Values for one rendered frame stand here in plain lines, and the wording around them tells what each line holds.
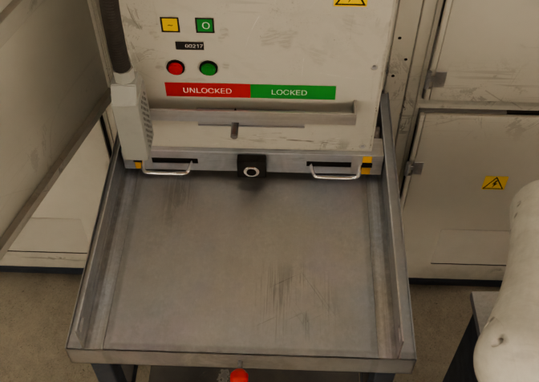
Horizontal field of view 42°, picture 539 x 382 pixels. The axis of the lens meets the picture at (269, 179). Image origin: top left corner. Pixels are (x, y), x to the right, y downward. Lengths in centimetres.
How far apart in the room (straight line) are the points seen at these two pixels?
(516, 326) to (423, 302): 142
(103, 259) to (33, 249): 95
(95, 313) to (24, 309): 109
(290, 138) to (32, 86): 52
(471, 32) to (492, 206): 63
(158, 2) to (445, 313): 149
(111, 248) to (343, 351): 49
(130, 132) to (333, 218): 45
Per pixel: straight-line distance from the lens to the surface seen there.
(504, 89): 171
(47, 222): 219
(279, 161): 145
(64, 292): 241
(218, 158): 145
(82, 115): 165
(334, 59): 127
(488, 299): 150
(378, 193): 148
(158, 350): 129
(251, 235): 140
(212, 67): 128
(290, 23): 122
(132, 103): 123
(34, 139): 150
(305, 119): 132
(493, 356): 93
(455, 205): 202
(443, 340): 229
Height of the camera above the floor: 199
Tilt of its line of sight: 50 degrees down
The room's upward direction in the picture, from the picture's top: straight up
